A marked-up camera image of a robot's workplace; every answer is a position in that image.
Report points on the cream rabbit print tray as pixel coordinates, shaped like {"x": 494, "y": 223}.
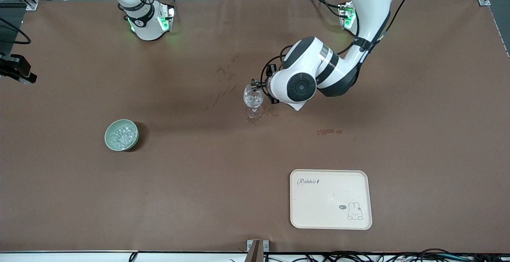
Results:
{"x": 318, "y": 206}

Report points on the grey metal edge bracket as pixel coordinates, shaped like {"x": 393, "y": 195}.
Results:
{"x": 265, "y": 246}

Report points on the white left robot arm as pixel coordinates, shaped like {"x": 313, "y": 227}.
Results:
{"x": 303, "y": 87}

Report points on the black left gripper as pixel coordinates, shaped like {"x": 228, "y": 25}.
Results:
{"x": 264, "y": 84}

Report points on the brown camera pole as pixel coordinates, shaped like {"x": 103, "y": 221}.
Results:
{"x": 255, "y": 254}

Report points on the clear ice cube heap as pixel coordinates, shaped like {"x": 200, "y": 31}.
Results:
{"x": 122, "y": 137}
{"x": 253, "y": 100}

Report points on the green ceramic bowl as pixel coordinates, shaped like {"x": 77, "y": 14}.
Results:
{"x": 109, "y": 132}

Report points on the brown table cover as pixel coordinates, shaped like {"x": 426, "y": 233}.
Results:
{"x": 199, "y": 182}

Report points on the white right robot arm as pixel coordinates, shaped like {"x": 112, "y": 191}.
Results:
{"x": 147, "y": 27}

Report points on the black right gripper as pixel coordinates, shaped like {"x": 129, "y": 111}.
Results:
{"x": 15, "y": 67}

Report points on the clear stemmed wine glass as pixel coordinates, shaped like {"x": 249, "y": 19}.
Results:
{"x": 253, "y": 102}

